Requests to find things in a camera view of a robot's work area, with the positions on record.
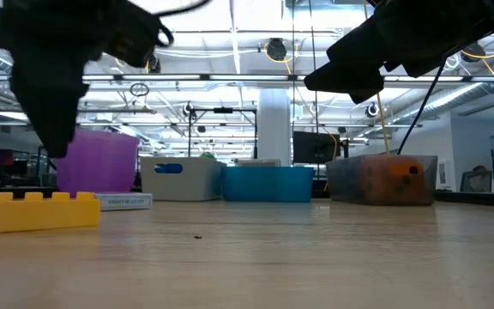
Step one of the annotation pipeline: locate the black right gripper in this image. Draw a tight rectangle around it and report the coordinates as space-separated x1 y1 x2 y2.
303 0 494 105

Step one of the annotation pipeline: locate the black cable ring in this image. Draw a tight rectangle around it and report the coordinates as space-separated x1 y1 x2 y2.
129 82 150 98

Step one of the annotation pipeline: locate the blue-backed playing card deck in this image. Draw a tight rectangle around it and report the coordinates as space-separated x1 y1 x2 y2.
94 191 154 212

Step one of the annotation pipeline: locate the yellow eight-stud brick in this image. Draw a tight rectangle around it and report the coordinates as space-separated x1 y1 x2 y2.
0 191 102 235

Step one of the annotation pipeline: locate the brown-grey plastic bin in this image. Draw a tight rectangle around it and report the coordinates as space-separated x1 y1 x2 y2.
324 154 439 207

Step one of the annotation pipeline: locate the yellow power cable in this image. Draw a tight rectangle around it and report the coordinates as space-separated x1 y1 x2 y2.
375 92 392 155

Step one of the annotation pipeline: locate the black ceiling cable reel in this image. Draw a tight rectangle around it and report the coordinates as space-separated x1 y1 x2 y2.
265 38 289 63
461 41 486 64
146 53 162 74

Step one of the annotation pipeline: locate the blue toy block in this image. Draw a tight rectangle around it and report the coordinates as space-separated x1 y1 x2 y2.
154 162 184 175

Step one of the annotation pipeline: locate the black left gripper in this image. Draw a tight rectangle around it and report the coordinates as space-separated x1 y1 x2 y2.
0 0 175 159

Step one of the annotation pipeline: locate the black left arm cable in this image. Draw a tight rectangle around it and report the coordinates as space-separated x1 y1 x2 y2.
154 0 213 19

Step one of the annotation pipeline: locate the white pillar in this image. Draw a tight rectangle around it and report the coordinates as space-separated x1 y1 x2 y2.
256 88 293 167

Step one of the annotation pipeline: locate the teal plastic bin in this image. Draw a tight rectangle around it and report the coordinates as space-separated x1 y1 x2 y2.
220 166 316 203

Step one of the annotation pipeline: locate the grey office chair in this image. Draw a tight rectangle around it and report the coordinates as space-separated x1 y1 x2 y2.
460 170 493 193

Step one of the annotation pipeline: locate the light grey plastic bin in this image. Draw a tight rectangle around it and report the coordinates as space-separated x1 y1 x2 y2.
139 155 227 203

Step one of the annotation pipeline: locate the purple pumpkin-face bucket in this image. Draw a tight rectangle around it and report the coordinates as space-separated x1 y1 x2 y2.
53 129 141 195

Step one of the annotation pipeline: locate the black hanging arm cable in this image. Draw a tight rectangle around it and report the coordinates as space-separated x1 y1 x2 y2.
395 58 449 156

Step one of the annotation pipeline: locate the black monitor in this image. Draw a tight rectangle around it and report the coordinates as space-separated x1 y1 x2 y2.
292 130 341 165

